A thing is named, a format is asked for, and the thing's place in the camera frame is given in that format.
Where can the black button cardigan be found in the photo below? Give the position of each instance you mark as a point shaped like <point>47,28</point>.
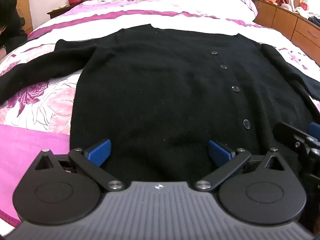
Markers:
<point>162,92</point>

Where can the dark navy cloth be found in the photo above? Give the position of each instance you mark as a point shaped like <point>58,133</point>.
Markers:
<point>308,85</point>

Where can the pink floral bedspread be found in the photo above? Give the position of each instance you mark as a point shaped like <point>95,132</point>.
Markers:
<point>45,105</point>

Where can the dark wooden nightstand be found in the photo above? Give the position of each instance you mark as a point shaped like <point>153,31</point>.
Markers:
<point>58,11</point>

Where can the pile of clothes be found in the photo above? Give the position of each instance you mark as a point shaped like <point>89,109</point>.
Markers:
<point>306,13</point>

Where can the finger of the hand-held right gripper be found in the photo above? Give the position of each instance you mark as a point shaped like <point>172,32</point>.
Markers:
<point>315,131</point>
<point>285,130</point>

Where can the wooden wardrobe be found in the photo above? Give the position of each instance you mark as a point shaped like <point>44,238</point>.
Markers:
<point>26,17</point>

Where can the wooden side cabinet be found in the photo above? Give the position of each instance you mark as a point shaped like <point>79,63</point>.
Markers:
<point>285,22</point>

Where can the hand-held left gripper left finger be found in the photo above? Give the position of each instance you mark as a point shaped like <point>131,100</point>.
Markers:
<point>100,153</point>

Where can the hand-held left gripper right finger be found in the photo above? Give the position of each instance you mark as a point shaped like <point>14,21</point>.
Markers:
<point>220,153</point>

